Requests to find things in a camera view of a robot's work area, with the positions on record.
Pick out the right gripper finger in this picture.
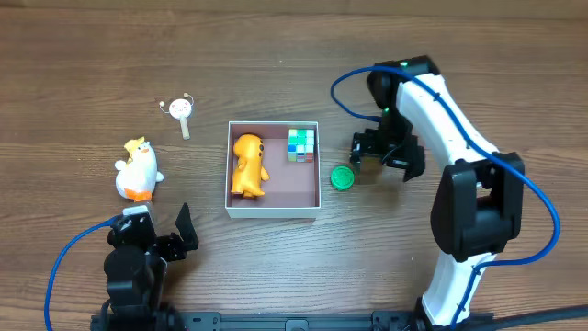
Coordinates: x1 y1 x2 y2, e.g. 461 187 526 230
403 135 425 182
357 155 382 185

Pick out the colourful puzzle cube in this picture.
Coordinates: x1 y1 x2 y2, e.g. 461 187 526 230
288 129 315 163

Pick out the orange dinosaur toy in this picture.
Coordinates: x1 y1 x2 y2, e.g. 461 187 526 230
231 133 270 199

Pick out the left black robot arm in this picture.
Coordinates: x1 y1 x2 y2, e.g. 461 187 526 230
90 202 198 331

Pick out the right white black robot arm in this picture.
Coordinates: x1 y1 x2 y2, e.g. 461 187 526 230
349 56 525 330

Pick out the white plush duck toy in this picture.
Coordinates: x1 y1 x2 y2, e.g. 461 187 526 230
115 137 164 202

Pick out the white box pink interior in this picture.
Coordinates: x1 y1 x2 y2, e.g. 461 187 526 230
224 121 321 219

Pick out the wooden pig rattle drum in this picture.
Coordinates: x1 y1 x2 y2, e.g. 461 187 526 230
159 92 194 140

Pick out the left blue cable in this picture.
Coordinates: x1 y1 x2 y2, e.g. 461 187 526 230
43 215 124 331

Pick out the blue cable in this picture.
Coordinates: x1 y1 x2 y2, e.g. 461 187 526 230
43 215 124 331
330 65 562 330

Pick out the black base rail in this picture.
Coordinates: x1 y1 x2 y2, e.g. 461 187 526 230
182 311 411 331

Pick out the right blue cable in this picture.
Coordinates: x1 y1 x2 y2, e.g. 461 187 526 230
330 65 562 330

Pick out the black cable sleeve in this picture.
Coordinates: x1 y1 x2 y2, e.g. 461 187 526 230
468 303 588 331

